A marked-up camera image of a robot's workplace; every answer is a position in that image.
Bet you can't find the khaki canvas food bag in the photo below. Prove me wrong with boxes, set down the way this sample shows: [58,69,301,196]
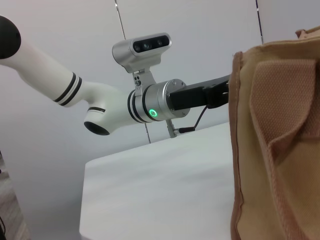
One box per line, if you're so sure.
[229,26,320,240]

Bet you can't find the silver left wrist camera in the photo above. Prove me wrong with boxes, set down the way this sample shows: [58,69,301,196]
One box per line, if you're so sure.
[111,32,173,98]

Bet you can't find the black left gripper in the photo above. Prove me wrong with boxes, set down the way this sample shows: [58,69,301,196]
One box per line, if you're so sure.
[167,74,232,112]

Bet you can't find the left gripper connector cable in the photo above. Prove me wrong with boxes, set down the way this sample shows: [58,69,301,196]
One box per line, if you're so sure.
[166,106,209,138]

